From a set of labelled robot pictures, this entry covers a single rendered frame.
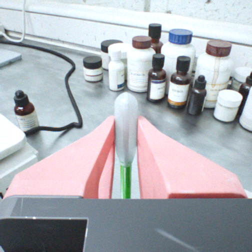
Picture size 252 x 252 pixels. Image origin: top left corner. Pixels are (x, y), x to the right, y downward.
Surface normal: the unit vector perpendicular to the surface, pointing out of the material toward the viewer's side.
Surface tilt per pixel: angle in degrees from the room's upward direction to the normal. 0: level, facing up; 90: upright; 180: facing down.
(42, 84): 0
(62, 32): 90
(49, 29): 90
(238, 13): 90
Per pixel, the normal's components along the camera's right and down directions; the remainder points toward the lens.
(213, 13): -0.51, 0.52
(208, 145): 0.00, -0.79
